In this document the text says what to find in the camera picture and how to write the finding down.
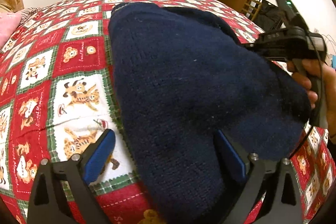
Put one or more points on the pink pillow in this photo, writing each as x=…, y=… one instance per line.
x=8, y=27

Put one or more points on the black bag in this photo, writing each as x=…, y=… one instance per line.
x=270, y=14

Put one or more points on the person's right hand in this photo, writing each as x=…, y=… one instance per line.
x=304, y=82

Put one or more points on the wooden chair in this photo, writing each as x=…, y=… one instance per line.
x=249, y=7

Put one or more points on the red checkered printed blanket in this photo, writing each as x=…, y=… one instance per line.
x=76, y=50

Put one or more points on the navy patterned knit sweater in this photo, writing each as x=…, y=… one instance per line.
x=183, y=82

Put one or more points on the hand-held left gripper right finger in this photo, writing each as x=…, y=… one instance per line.
x=232, y=158

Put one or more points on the grey striped pillow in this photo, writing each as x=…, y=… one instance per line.
x=29, y=14

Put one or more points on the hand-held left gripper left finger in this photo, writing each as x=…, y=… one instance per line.
x=99, y=158

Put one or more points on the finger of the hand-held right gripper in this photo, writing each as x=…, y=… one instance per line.
x=253, y=47

